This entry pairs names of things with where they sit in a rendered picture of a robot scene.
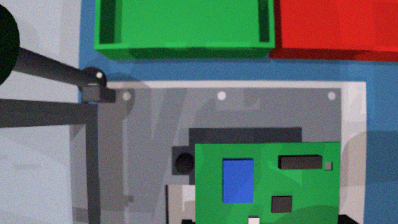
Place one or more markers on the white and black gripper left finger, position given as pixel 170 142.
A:
pixel 187 221

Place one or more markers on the red bin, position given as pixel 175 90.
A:
pixel 356 23

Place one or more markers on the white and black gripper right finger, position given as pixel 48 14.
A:
pixel 344 219

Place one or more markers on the green bin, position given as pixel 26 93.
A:
pixel 184 28

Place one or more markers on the green circuit board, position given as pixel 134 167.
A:
pixel 267 183

